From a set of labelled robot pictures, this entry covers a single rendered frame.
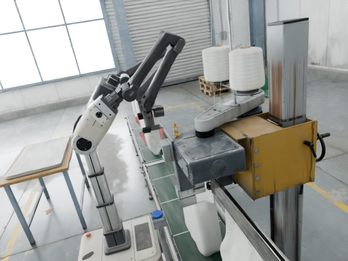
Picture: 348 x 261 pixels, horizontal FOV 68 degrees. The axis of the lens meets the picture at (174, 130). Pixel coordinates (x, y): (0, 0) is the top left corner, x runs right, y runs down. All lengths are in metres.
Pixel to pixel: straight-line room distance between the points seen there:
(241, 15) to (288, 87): 8.63
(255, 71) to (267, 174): 0.46
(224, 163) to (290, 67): 0.49
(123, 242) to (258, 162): 1.41
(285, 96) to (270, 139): 0.20
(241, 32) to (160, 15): 2.86
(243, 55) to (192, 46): 7.99
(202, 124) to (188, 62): 7.92
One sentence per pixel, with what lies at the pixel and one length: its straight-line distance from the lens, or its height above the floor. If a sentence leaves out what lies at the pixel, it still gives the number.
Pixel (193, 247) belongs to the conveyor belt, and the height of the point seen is 0.38.
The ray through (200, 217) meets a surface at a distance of 1.67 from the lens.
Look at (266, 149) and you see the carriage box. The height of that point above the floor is 1.26.
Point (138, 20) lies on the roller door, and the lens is 8.64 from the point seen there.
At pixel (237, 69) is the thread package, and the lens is 1.07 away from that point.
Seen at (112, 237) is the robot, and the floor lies 0.38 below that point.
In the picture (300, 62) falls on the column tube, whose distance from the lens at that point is 1.24.
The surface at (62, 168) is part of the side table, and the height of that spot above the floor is 0.75.
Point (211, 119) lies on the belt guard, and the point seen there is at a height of 1.41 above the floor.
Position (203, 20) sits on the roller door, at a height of 1.84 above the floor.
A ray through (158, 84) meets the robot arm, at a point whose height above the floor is 1.52.
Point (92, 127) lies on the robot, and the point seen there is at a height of 1.33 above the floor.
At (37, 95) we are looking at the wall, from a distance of 8.96.
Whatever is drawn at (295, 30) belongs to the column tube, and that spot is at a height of 1.72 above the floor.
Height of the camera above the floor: 1.81
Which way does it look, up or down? 21 degrees down
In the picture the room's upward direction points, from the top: 10 degrees counter-clockwise
